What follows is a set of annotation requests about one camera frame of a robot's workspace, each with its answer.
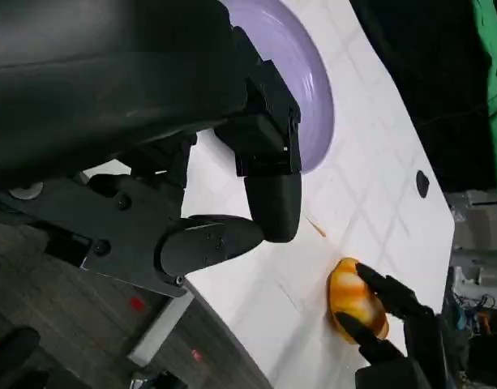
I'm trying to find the grey workshop equipment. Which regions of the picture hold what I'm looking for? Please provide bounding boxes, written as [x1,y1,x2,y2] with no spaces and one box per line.
[444,189,497,389]

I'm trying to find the lilac plate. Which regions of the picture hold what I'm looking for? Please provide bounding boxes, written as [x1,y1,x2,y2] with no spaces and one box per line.
[221,0,336,176]

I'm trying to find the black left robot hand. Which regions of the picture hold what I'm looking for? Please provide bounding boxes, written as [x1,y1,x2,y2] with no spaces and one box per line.
[0,0,304,299]

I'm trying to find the black table grommet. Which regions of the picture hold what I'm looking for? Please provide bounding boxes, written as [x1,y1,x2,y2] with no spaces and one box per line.
[415,169,431,199]

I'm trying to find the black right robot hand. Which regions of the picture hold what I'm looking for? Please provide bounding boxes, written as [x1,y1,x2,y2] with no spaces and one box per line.
[336,262,454,389]

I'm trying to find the orange white toy bread roll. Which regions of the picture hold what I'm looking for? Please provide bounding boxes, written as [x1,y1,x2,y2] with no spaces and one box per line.
[327,257,391,345]

